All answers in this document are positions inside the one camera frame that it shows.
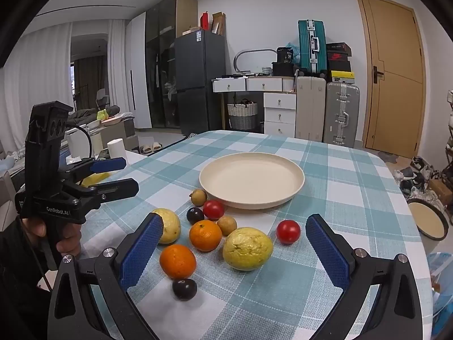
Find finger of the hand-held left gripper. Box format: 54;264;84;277
76;178;138;206
65;156;127;185

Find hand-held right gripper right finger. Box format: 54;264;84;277
305;214;423;340

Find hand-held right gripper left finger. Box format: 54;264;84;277
48;213;165;340

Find orange tangerine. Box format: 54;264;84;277
189;220;223;253
159;244;197;280

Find yellow-green guava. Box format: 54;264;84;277
152;208;182;245

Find red tomato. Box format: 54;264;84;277
203;200;225;221
276;220;302;245

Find dark purple plum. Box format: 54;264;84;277
172;278;198;301
186;207;205;225

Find brown longan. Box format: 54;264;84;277
189;189;208;207
217;215;238;236

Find yellow guava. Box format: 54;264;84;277
222;227;274;271

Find cream round plate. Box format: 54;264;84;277
199;152;305;210

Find person's left forearm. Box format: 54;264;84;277
0;220;54;340

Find person's left hand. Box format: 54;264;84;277
21;216;83;257

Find white paper roll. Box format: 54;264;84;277
107;138;128;165

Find yellow bag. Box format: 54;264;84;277
83;172;114;186

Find beige storage box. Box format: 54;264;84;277
101;118;140;151

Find white cylindrical container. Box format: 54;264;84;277
67;130;89;158

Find grey clothes pile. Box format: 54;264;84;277
65;104;121;124

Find teal checked tablecloth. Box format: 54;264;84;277
76;130;437;340

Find white office chair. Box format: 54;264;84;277
95;88;110;112

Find white wardrobe door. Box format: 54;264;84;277
125;11;153;130

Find white sheer curtain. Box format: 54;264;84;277
0;21;73;156

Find round black-rimmed tray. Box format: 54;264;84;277
407;198;449;240

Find scattered sneakers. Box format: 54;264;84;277
393;156;445;208

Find blue plastic bag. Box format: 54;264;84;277
426;251;453;326

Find brown cardboard box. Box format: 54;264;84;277
429;179;453;201

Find dark glass cabinet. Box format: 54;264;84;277
144;0;198;130

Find black refrigerator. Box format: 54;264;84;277
173;30;227;137

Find silver suitcase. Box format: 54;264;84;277
324;81;360;146

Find beige suitcase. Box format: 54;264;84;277
295;76;327;143

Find woven laundry basket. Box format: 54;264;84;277
227;100;258;130

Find white drawer cabinet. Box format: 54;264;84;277
264;92;297;138

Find white desk with drawers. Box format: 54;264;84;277
211;74;297;130

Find arched mirror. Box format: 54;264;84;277
234;48;278;75

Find yellow and black shoe box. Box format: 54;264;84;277
331;70;356;84

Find open cardboard box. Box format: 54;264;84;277
211;12;226;36

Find wooden door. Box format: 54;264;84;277
356;0;427;158

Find black storage box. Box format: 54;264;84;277
272;62;295;77

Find black bag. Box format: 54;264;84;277
276;46;296;64

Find teal suitcase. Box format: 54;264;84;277
297;20;328;77

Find black cable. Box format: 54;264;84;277
65;125;93;160

